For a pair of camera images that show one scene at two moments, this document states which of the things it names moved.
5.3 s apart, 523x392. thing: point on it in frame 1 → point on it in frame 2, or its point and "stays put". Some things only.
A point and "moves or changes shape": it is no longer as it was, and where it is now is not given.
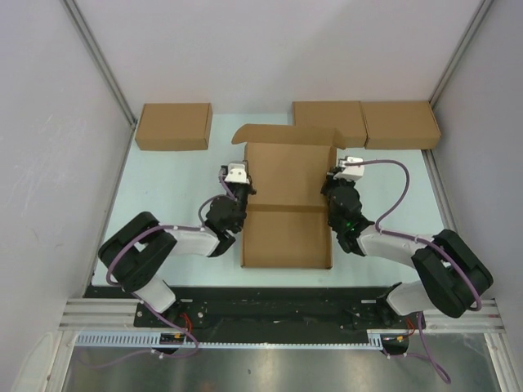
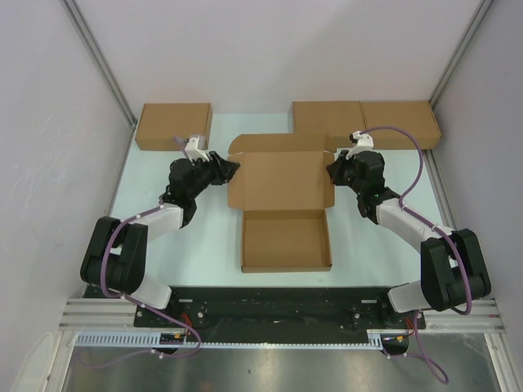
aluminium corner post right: (458, 52) stays put
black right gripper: (331, 180) → (333, 170)
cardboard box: (400, 124) stays put
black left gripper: (250, 189) → (220, 175)
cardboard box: (287, 218) moves or changes shape
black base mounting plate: (267, 308) stays put
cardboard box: (169, 126) stays put
